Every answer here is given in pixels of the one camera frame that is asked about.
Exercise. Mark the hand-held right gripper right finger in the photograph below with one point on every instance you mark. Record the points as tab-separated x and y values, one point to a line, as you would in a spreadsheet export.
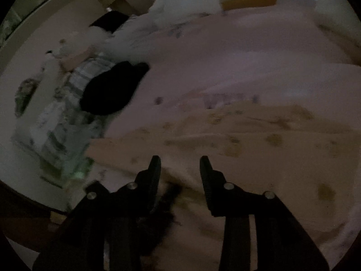
205	175

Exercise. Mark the white fluffy cloth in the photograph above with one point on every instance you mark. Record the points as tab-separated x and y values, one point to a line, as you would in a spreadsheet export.
332	11

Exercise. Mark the pale patterned cloth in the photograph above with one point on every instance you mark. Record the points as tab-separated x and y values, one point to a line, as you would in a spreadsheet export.
56	135

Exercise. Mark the dark wooden bed frame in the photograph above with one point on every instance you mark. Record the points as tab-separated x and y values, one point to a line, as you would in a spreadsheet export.
22	220

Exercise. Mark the beige small garment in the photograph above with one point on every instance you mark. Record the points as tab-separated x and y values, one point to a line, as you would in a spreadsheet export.
253	152

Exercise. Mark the small white plush toy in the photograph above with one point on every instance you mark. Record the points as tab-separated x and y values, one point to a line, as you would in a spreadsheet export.
96	36

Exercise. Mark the black cloth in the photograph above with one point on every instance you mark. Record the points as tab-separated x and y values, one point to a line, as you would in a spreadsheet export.
112	90
110	21

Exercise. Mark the green patterned item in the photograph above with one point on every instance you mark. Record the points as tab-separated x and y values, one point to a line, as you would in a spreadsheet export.
25	96

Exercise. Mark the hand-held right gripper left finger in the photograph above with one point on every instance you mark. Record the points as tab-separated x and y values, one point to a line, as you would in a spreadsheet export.
156	175

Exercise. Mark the pink printed blanket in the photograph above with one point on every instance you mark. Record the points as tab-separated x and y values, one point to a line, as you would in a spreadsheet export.
225	62

